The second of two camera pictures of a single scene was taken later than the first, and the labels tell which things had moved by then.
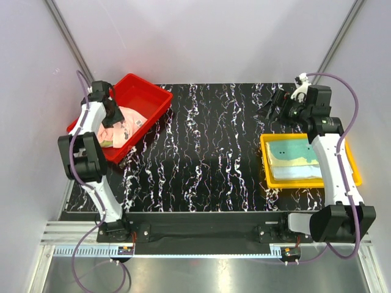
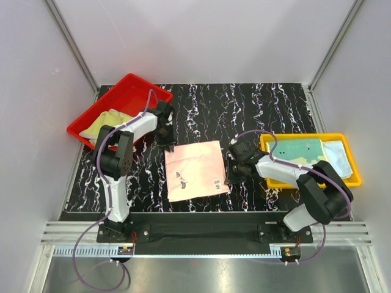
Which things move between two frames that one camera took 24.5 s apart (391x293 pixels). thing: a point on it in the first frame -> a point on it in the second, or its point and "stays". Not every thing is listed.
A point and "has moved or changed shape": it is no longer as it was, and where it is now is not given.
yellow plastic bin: (298, 184) stays
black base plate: (200, 233) stays
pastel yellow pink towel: (282, 154) stays
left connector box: (125, 250) stays
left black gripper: (108, 123) -> (169, 141)
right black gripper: (281, 99) -> (230, 178)
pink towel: (119, 134) has moved or changed shape
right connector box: (291, 253) stays
